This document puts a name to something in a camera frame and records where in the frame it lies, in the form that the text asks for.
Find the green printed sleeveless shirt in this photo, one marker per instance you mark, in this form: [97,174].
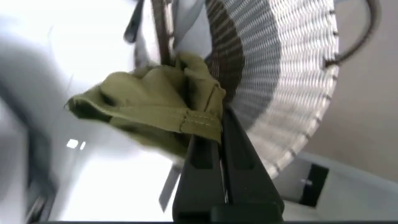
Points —
[149,102]

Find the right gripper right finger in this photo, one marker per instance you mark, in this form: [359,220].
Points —
[245,180]

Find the white laundry basket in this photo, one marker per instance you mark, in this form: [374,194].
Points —
[295,77]

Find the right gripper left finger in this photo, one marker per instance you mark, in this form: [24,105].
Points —
[199,180]

